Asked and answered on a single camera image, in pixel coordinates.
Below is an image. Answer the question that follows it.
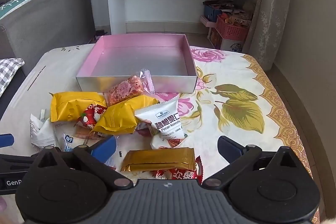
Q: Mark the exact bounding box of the teal pillow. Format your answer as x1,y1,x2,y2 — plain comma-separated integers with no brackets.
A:
0,0,42,20

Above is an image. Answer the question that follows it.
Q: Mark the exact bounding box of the red snack packet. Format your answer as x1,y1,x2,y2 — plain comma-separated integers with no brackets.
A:
151,156,203,183
73,104,107,132

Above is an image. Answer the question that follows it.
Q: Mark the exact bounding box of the dark seat cushion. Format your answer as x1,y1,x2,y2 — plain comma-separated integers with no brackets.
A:
0,68,30,122

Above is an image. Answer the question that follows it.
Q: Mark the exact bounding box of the blue storage box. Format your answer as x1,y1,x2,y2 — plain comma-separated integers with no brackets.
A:
203,2,231,23

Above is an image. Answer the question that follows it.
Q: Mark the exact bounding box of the grey sofa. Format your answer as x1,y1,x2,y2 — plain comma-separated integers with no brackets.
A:
0,0,96,77

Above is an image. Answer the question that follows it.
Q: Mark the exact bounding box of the printed carton box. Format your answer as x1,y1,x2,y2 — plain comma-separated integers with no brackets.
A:
209,27,245,53

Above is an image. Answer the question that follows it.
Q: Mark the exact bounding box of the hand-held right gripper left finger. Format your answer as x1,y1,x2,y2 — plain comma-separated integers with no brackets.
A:
31,135,134,190

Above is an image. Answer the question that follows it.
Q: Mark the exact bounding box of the large pink basket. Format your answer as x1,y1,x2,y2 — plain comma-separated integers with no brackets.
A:
217,15,251,40

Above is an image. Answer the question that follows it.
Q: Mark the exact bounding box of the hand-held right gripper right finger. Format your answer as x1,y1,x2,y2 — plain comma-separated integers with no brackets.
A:
202,135,302,188

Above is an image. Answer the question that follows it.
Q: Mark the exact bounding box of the pink cardboard box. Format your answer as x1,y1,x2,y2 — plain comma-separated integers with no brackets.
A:
76,34,197,93

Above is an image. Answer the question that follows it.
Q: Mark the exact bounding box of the checkered cushion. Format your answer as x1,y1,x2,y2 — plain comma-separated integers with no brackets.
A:
0,58,26,98

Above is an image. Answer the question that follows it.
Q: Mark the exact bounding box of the gold snack packet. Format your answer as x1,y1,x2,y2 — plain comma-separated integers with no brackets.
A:
120,147,196,172

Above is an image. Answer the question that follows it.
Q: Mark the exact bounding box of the lace curtain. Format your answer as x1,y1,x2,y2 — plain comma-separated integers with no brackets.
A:
247,0,300,70

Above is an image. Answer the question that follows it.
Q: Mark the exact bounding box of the white nut snack packet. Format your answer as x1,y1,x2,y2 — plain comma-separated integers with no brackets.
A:
134,95,188,150

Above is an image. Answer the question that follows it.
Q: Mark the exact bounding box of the small yellow snack packet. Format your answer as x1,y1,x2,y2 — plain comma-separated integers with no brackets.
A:
92,95,160,138

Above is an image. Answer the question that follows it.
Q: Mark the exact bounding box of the white blue label snack packet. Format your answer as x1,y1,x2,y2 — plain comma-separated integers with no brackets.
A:
56,132,79,152

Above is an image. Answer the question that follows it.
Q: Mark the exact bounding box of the large yellow snack packet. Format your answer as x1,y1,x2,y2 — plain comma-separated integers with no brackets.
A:
49,91,108,123

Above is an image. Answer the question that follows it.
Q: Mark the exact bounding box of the pink nougat snack packet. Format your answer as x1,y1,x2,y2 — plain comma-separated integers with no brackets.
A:
104,69,154,106

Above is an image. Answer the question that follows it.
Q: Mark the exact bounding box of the white triangular snack packet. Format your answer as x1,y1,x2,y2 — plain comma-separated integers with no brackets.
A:
30,109,57,149

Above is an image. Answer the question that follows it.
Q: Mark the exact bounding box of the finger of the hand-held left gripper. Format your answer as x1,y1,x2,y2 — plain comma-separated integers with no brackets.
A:
0,134,14,147

